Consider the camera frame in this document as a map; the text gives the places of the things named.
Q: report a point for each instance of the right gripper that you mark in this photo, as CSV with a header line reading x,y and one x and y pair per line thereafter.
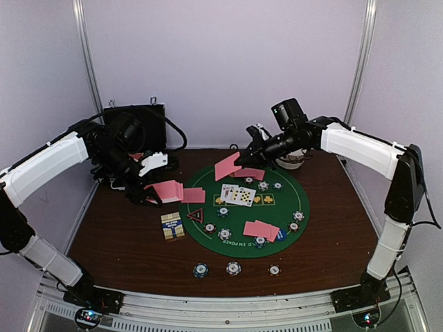
x,y
259,152

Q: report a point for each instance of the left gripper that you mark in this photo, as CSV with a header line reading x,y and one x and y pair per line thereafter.
x,y
136,196

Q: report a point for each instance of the red card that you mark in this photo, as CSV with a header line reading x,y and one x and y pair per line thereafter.
x,y
257,174
194,195
271,233
255,229

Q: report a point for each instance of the red playing card deck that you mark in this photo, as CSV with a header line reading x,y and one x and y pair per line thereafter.
x,y
168,191

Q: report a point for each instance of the face up eight spades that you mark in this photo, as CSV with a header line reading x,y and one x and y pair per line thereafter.
x,y
247,197

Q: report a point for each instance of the face up king card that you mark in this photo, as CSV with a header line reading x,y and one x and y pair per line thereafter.
x,y
225,189

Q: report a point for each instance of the green blue chip stack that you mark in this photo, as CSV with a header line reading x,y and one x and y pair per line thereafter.
x,y
200,270

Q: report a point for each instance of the blue tan chip stack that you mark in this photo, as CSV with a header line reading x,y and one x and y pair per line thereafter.
x,y
233,268

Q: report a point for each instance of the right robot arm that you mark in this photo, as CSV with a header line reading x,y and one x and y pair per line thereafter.
x,y
401,165

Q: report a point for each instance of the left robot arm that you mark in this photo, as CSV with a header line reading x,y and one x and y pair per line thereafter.
x,y
31,175

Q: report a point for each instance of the teal chip row in case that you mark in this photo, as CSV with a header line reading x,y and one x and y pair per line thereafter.
x,y
149,154

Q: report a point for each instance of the white ceramic lower bowl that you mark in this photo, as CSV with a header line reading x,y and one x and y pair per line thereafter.
x,y
292,161

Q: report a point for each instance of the black poker chip case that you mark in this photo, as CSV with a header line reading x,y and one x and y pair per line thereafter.
x,y
138,114

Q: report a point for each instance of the gold card deck box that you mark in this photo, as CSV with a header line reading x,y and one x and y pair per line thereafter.
x,y
172,226

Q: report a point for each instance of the black red triangle token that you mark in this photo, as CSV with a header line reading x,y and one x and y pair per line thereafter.
x,y
197,215

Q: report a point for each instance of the green round poker mat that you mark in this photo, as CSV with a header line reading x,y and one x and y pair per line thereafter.
x,y
270,206

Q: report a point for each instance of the blue round blind button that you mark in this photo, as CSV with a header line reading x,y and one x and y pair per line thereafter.
x,y
281,235

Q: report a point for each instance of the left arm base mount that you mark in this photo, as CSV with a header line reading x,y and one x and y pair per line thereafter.
x,y
99,299

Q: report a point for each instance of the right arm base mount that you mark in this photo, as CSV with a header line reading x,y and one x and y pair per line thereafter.
x,y
349,299

